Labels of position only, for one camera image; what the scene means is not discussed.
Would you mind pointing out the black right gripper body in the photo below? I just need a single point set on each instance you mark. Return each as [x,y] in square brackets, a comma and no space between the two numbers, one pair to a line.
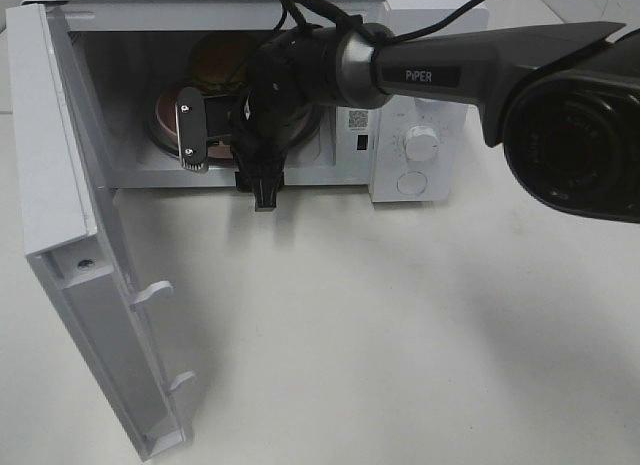
[282,107]

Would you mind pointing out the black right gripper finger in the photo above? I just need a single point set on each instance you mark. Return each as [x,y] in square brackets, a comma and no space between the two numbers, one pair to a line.
[266,180]
[243,180]

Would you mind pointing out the toy burger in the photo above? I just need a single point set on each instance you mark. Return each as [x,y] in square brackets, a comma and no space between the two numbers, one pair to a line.
[217,63]

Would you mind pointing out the pink round plate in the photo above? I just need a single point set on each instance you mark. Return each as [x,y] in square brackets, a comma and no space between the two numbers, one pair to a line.
[161,125]

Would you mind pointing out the white round door button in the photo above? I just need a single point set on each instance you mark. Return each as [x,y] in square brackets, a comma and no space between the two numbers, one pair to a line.
[413,183]

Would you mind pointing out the white round knob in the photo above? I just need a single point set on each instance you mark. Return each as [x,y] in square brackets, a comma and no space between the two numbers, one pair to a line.
[421,143]

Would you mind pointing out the white microwave door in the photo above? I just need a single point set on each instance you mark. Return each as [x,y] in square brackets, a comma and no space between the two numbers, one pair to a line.
[73,235]

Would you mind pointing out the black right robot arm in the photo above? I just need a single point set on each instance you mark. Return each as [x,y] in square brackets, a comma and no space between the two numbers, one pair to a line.
[561,100]

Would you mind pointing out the glass microwave turntable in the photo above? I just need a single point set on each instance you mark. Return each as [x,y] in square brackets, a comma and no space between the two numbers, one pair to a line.
[219,152]

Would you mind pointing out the white microwave oven body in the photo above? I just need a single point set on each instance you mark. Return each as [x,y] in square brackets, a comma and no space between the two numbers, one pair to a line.
[115,64]

